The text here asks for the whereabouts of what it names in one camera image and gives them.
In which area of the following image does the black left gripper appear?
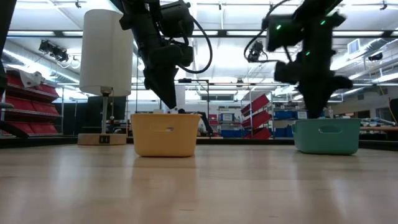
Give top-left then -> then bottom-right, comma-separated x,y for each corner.
136,29 -> 194,110

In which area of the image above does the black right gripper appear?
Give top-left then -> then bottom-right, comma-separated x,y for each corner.
274,26 -> 354,119

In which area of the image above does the yellow plastic bin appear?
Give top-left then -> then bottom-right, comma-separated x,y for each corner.
130,112 -> 203,158

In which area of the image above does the teal plastic bin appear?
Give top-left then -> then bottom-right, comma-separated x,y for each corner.
291,118 -> 362,156

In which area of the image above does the white cylindrical tank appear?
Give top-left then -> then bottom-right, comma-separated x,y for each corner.
175,85 -> 187,110

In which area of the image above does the blue bin shelf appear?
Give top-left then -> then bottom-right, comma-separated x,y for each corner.
272,108 -> 308,139

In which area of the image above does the white ceiling vent box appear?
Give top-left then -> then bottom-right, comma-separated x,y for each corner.
347,38 -> 362,56

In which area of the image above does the white shade wooden base lamp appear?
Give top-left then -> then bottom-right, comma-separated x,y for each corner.
77,8 -> 134,146

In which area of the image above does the tilted red bin rack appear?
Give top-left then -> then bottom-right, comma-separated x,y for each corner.
240,93 -> 274,140

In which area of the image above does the blue framed sign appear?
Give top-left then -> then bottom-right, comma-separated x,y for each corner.
218,111 -> 236,123

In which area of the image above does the black monitor screen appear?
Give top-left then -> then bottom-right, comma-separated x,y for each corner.
85,95 -> 127,135

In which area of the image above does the grey rolled tube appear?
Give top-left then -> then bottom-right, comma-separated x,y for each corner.
360,116 -> 396,126

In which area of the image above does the blue storage bin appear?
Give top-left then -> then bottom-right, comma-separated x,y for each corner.
220,128 -> 249,139

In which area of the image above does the wooden background table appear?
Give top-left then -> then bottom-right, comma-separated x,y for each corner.
360,126 -> 398,131

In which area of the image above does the red bin shelving rack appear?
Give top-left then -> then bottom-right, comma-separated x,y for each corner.
0,67 -> 63,137

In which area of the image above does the black chair armrest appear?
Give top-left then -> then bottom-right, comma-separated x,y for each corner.
0,102 -> 30,140

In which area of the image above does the black background station frame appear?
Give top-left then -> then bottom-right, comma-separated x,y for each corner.
176,77 -> 210,113

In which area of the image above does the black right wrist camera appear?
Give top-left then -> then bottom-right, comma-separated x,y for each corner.
266,14 -> 302,53

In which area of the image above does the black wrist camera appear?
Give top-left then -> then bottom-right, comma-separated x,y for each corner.
159,1 -> 195,39
266,14 -> 302,53

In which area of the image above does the black ceiling camera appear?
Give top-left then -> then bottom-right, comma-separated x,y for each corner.
246,41 -> 269,65
38,39 -> 70,63

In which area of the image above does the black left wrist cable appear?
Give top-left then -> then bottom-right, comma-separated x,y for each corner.
177,12 -> 214,75

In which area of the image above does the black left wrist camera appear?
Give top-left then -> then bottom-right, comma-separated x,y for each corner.
159,1 -> 195,39

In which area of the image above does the black aluminium table frame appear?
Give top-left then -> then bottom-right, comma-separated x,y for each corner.
0,135 -> 398,151

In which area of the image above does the silver air duct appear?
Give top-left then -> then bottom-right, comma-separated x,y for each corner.
6,39 -> 80,83

